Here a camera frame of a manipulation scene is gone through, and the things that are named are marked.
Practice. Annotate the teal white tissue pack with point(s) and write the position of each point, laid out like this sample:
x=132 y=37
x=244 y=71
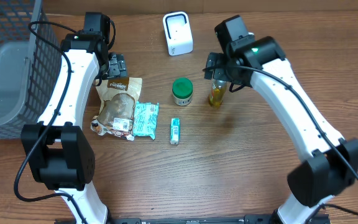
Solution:
x=175 y=131

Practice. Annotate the brown snack pouch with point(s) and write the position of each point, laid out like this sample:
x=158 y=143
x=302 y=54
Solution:
x=116 y=115

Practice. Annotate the teal snack packet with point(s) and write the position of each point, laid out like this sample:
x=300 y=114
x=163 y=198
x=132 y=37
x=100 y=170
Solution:
x=145 y=119

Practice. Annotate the grey plastic mesh basket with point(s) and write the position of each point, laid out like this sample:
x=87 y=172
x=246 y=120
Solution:
x=29 y=67

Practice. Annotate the white barcode scanner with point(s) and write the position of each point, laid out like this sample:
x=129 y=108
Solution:
x=178 y=34

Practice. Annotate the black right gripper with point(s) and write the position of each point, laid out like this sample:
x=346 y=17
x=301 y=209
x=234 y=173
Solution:
x=219 y=73

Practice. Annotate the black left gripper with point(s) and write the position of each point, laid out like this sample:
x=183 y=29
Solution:
x=117 y=66

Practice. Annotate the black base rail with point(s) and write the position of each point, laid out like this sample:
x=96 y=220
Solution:
x=247 y=219

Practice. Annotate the green lid white jar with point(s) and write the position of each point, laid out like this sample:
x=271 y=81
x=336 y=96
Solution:
x=182 y=90

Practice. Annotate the yellow liquid plastic bottle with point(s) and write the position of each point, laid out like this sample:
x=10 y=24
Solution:
x=218 y=89

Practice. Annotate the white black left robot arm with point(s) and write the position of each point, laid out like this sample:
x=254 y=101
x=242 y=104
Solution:
x=56 y=148

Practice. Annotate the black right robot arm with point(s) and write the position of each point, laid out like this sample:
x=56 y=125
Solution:
x=329 y=163

